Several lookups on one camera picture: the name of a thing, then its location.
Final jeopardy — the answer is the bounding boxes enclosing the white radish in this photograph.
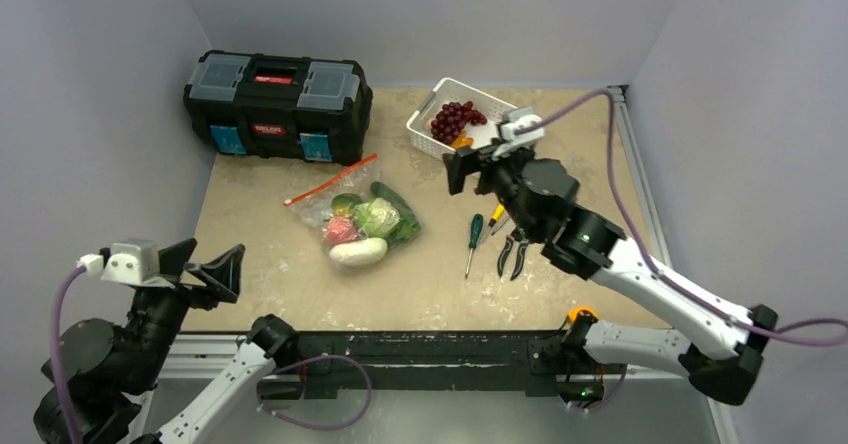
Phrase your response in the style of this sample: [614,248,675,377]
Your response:
[329,237,388,267]

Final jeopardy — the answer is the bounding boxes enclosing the clear zip top bag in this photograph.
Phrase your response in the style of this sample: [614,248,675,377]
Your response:
[284,154,423,269]

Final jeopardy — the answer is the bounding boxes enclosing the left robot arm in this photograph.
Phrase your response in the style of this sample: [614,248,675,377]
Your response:
[33,238,300,443]

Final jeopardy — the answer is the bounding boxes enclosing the yellow handled screwdriver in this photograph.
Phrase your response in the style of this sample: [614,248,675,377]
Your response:
[487,204,505,229]

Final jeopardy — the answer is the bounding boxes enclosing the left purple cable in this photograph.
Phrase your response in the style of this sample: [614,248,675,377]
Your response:
[49,265,91,444]

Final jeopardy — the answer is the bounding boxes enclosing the white plastic basket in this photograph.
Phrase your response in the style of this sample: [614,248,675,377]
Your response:
[406,78,546,162]

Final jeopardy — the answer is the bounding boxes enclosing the red grape bunch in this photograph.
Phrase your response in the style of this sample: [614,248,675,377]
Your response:
[429,101,488,146]

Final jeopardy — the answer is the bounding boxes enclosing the yellow tape measure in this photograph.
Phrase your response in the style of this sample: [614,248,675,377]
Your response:
[566,306,598,325]

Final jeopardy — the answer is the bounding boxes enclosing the green leafy vegetable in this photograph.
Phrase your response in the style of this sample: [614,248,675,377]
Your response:
[387,215,421,247]

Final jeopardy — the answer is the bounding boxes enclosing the dark green cucumber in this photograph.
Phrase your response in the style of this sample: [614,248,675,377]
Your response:
[370,181,421,232]

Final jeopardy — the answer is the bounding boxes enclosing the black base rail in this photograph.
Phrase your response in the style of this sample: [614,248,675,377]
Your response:
[299,330,624,401]

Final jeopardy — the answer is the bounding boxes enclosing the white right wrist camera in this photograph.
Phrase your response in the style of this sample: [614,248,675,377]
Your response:
[493,107,546,160]

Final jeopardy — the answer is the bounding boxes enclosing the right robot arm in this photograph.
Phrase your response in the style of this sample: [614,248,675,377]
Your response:
[442,146,777,406]

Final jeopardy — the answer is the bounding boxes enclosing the black plastic toolbox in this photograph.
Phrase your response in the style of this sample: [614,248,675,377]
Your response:
[183,50,373,166]

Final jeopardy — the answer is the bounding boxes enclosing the pink peach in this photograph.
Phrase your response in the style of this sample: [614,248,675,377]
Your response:
[322,216,360,247]

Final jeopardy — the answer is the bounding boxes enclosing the green handled screwdriver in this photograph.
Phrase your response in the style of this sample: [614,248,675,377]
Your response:
[464,213,484,279]

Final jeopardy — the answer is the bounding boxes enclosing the black pliers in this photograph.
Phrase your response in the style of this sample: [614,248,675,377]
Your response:
[496,228,529,281]

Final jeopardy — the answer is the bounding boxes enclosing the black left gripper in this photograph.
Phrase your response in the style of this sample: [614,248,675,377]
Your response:
[126,236,242,386]

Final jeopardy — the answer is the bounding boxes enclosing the green cabbage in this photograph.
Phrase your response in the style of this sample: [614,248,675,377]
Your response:
[352,197,401,238]

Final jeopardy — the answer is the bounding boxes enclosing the orange fruit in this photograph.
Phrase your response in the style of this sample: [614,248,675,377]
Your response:
[450,132,474,149]

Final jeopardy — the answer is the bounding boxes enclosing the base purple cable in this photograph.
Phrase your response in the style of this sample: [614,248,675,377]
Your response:
[256,354,374,432]

